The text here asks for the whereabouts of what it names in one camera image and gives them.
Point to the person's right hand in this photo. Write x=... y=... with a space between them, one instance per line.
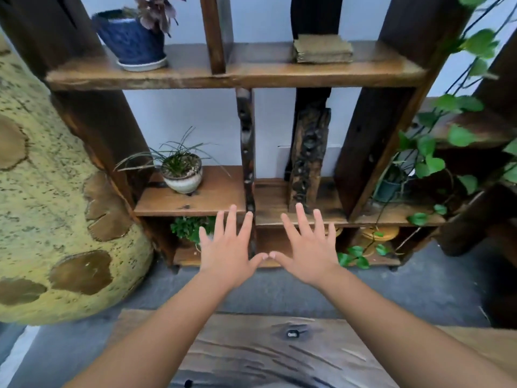
x=315 y=258

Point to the person's left hand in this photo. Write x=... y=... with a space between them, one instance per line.
x=226 y=258

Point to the rustic wooden shelf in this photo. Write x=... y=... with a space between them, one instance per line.
x=194 y=72

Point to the thick brown cardboard piece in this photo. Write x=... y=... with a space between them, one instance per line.
x=323 y=46

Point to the person's left forearm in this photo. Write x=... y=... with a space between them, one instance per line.
x=161 y=339

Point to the person's right forearm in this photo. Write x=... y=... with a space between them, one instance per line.
x=404 y=331

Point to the small green leafy plant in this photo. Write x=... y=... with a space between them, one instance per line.
x=190 y=228

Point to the yellow plant pot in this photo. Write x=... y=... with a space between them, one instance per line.
x=387 y=232

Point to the small white plant pot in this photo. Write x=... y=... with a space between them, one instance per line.
x=181 y=183

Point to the light wooden bench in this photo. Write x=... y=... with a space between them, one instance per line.
x=262 y=351

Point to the dark green plant pot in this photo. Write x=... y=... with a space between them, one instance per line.
x=387 y=189

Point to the carved dark wood piece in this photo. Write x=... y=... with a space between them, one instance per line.
x=309 y=157

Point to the thin grass plant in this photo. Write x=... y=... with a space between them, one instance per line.
x=175 y=163

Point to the large yellow speckled trunk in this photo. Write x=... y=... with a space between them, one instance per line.
x=48 y=177

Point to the white pot saucer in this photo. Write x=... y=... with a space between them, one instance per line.
x=141 y=67

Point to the blue ceramic plant pot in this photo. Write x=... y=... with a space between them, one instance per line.
x=129 y=40

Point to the purple succulent plant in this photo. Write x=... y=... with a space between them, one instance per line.
x=155 y=14

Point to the green pothos vine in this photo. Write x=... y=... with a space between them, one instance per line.
x=480 y=42

